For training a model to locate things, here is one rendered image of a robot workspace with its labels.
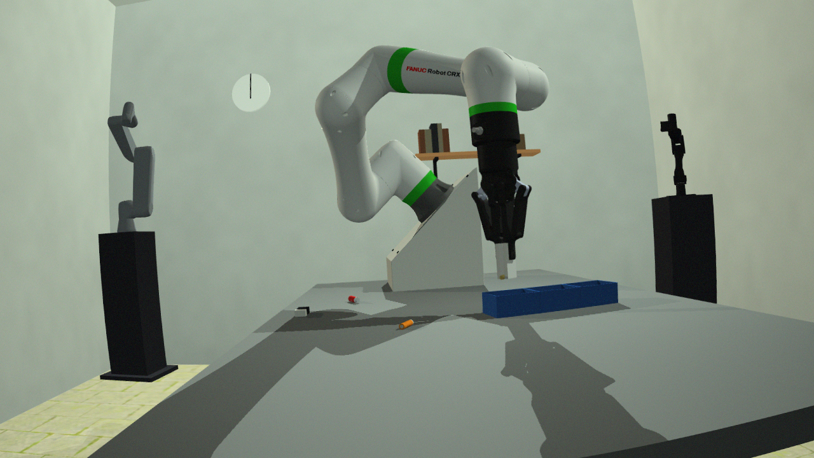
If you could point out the blue three-compartment bin rack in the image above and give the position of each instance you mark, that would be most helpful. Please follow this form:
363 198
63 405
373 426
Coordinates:
536 300

